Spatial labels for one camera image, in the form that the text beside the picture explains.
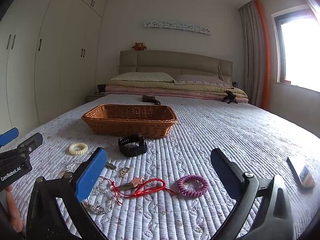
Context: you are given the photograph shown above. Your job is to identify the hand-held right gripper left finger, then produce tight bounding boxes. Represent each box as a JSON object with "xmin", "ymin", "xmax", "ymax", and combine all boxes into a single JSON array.
[{"xmin": 26, "ymin": 147, "xmax": 108, "ymax": 240}]

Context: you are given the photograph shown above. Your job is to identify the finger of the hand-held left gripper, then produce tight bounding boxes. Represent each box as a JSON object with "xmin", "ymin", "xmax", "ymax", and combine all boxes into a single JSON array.
[
  {"xmin": 15, "ymin": 132, "xmax": 43, "ymax": 157},
  {"xmin": 0, "ymin": 127, "xmax": 20, "ymax": 147}
]

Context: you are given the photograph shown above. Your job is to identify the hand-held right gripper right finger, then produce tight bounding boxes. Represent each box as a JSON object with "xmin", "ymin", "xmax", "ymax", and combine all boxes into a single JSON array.
[{"xmin": 210, "ymin": 148, "xmax": 293, "ymax": 240}]

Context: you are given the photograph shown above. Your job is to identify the clear crystal bead bracelet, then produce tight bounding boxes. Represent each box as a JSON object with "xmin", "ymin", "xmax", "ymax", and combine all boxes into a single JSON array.
[{"xmin": 59, "ymin": 159, "xmax": 83, "ymax": 178}]

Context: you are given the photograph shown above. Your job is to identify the silver key with gold clasp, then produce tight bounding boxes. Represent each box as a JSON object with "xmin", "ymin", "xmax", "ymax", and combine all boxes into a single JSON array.
[{"xmin": 90, "ymin": 151, "xmax": 117, "ymax": 170}]

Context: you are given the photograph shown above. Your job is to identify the silver rhinestone necklace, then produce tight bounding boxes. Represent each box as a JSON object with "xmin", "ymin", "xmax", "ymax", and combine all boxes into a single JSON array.
[{"xmin": 84, "ymin": 180, "xmax": 116, "ymax": 215}]

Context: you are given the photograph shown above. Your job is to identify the cream spiral hair tie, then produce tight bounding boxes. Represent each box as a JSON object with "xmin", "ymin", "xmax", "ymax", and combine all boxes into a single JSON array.
[{"xmin": 69, "ymin": 142, "xmax": 89, "ymax": 155}]

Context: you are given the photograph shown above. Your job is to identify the purple spiral hair tie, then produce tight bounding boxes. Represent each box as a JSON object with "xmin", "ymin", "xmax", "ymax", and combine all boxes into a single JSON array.
[{"xmin": 177, "ymin": 175, "xmax": 209, "ymax": 197}]

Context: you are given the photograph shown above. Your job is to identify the red cord keychain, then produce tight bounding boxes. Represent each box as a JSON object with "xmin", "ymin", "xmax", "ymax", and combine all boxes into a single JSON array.
[{"xmin": 100, "ymin": 176, "xmax": 179, "ymax": 200}]

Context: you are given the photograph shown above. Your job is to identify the brown wicker basket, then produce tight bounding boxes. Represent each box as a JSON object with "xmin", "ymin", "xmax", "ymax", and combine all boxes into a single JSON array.
[{"xmin": 81, "ymin": 104, "xmax": 178, "ymax": 139}]

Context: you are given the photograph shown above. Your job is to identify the person's left hand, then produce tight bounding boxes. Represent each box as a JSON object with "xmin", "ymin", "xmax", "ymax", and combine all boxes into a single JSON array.
[{"xmin": 6, "ymin": 186, "xmax": 24, "ymax": 233}]

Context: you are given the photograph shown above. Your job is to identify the quilted floral bedspread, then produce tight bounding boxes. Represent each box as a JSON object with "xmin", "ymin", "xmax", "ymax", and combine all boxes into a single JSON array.
[{"xmin": 7, "ymin": 94, "xmax": 320, "ymax": 240}]

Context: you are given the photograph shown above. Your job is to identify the black wrist watch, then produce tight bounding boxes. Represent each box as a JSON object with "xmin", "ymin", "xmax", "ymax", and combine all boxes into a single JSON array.
[{"xmin": 118, "ymin": 134, "xmax": 148, "ymax": 158}]

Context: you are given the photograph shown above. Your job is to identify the white nightstand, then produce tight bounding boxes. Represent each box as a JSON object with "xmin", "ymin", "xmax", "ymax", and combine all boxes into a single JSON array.
[{"xmin": 86, "ymin": 94, "xmax": 105, "ymax": 103}]

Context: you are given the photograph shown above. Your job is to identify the black clip stand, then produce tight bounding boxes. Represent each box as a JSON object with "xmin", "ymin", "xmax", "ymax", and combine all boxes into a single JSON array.
[{"xmin": 223, "ymin": 90, "xmax": 238, "ymax": 104}]

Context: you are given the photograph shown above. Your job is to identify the small silver rectangular case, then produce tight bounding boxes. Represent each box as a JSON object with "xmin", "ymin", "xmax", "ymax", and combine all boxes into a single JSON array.
[{"xmin": 287, "ymin": 156, "xmax": 315, "ymax": 188}]

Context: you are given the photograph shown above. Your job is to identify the white wardrobe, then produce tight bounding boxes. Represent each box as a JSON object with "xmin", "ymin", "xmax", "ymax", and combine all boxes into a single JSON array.
[{"xmin": 0, "ymin": 0, "xmax": 108, "ymax": 140}]

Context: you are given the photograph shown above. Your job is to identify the pink folded quilt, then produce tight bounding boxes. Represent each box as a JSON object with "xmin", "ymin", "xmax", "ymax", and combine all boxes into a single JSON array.
[{"xmin": 106, "ymin": 85, "xmax": 249, "ymax": 103}]

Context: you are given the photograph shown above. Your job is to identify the black pouch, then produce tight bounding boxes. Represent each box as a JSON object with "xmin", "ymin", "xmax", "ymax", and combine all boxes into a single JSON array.
[{"xmin": 142, "ymin": 95, "xmax": 161, "ymax": 105}]

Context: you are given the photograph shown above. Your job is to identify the pink pillow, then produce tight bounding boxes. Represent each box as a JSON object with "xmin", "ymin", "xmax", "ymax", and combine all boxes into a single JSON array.
[{"xmin": 172, "ymin": 74, "xmax": 232, "ymax": 85}]

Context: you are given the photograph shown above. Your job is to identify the yellow folded quilt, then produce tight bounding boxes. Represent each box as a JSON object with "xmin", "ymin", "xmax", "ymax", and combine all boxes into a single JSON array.
[{"xmin": 106, "ymin": 80, "xmax": 247, "ymax": 97}]

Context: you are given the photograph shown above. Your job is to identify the cream floral pillow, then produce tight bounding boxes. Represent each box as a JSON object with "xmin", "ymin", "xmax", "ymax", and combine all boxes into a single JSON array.
[{"xmin": 111, "ymin": 72, "xmax": 175, "ymax": 83}]

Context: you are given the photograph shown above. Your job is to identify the beige padded headboard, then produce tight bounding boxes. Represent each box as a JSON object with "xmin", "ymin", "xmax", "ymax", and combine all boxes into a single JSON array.
[{"xmin": 119, "ymin": 50, "xmax": 233, "ymax": 83}]

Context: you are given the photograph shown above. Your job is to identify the beige curtain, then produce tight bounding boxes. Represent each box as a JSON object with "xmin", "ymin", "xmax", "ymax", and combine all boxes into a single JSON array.
[{"xmin": 238, "ymin": 1, "xmax": 265, "ymax": 107}]

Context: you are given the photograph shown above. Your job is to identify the window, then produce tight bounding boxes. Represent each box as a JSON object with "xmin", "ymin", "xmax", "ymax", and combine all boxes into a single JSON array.
[{"xmin": 274, "ymin": 7, "xmax": 320, "ymax": 92}]

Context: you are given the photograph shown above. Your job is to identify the white carved wall decor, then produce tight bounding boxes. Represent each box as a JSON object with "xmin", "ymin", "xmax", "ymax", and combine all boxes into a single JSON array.
[{"xmin": 143, "ymin": 21, "xmax": 212, "ymax": 36}]

